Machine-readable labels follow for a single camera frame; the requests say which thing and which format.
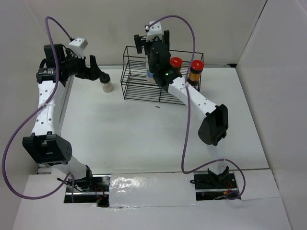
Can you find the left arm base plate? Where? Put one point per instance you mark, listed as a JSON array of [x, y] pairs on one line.
[[96, 194]]

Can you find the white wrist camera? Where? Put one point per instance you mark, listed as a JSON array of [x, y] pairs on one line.
[[77, 46], [154, 32]]

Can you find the clear bottle black cap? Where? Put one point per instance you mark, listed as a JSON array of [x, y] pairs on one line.
[[106, 83]]

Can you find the red-lid sauce jar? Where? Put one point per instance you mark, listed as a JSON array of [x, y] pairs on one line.
[[196, 69], [176, 63]]

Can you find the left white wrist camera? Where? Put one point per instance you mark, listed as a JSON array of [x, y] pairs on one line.
[[77, 46]]

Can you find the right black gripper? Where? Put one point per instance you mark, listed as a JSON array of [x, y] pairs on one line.
[[139, 41]]

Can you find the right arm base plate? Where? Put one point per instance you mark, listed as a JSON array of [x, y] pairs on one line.
[[206, 190]]

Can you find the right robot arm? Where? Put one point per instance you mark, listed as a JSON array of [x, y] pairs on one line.
[[214, 117]]

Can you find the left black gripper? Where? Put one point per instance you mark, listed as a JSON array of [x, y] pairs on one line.
[[92, 73]]

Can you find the silver-lid white spice jar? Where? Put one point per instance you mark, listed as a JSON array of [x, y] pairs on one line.
[[149, 75]]

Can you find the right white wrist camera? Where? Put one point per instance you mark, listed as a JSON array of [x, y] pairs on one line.
[[154, 32]]

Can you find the black wire rack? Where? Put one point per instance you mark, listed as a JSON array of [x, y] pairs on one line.
[[134, 83]]

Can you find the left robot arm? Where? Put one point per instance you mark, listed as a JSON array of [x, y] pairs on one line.
[[45, 144]]

